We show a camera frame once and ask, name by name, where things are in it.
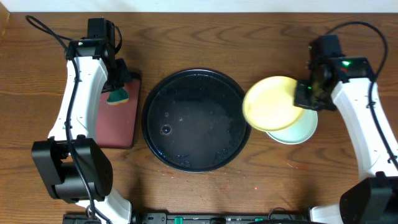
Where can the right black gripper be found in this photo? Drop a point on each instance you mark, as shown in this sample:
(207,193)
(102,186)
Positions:
(300,101)

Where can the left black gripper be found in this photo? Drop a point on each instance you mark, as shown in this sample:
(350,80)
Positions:
(125,74)

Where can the green yellow sponge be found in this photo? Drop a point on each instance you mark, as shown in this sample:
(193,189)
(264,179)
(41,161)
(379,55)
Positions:
(118,96)

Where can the light blue plate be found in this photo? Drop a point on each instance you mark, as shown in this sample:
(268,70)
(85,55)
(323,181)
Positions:
(299,132)

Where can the yellow plate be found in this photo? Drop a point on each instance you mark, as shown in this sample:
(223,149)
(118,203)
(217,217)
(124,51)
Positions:
(269,104)

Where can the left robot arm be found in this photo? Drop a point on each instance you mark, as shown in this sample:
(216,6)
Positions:
(70,162)

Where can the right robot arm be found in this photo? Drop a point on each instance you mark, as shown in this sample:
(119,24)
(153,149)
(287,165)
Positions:
(348,84)

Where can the rectangular dark red tray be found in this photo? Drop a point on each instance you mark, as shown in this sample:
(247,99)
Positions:
(116,124)

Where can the round black tray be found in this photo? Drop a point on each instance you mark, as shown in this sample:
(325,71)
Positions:
(193,120)

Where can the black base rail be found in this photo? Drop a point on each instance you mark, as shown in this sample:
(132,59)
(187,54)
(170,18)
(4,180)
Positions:
(163,218)

